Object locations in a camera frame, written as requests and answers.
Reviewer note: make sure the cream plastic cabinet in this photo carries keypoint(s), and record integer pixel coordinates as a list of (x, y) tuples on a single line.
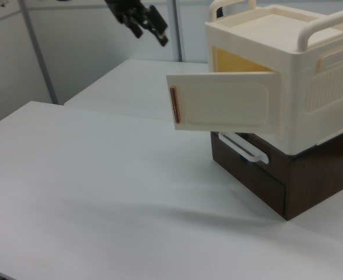
[(314, 96)]

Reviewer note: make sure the dark brown drawer unit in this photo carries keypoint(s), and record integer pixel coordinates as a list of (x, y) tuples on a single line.
[(305, 181)]

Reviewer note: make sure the grey slanted partition post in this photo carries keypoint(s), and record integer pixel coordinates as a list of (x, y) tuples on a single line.
[(40, 58)]

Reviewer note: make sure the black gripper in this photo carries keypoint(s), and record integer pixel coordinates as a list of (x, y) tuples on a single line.
[(122, 7)]

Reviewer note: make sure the grey vertical partition post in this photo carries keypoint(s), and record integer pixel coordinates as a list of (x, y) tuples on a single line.
[(178, 32)]

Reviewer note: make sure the cream cabinet door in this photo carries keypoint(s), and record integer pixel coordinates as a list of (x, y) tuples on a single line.
[(224, 102)]

